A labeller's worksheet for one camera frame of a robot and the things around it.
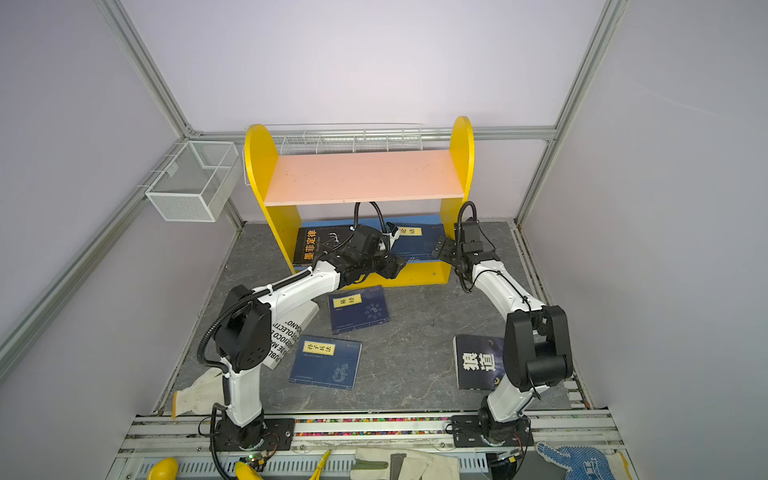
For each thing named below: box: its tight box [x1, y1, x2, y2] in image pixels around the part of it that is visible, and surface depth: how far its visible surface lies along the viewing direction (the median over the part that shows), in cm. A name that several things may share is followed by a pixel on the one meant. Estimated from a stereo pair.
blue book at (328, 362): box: [289, 335, 363, 390], surface depth 86 cm
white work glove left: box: [174, 369, 225, 417], surface depth 82 cm
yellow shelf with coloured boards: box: [244, 116, 475, 285], surface depth 80 cm
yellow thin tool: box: [309, 449, 332, 480], surface depth 68 cm
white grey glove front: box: [350, 447, 460, 480], surface depth 71 cm
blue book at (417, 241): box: [390, 223, 445, 261], surface depth 97 cm
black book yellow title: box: [293, 226, 352, 265], surface depth 96 cm
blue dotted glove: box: [536, 442, 616, 480], surface depth 71 cm
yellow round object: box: [146, 457, 179, 480], surface depth 67 cm
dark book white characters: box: [454, 334, 505, 390], surface depth 85 cm
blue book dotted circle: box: [328, 285, 391, 335], surface depth 98 cm
